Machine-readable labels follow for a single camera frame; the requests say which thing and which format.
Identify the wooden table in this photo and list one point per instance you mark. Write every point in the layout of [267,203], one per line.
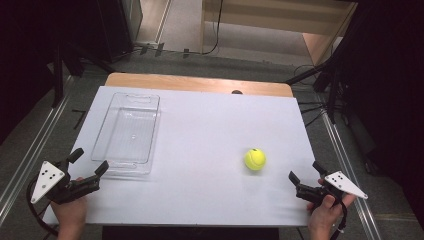
[200,83]

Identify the clear plastic tray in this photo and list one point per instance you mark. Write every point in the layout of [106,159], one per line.
[128,133]

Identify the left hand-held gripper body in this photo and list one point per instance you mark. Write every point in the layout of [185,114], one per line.
[53,183]

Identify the black stand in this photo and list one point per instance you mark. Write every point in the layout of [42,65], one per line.
[336,66]
[60,66]

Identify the wooden shelf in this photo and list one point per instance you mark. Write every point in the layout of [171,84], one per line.
[266,26]

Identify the yellow tennis ball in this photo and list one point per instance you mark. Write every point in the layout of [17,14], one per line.
[255,159]

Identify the person's left hand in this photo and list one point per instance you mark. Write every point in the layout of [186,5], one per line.
[71,208]

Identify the white board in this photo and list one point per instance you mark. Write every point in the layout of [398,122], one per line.
[200,156]

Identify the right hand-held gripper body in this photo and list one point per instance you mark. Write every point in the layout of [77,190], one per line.
[333,186]

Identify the person's right hand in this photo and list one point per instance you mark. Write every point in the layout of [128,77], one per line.
[325,213]

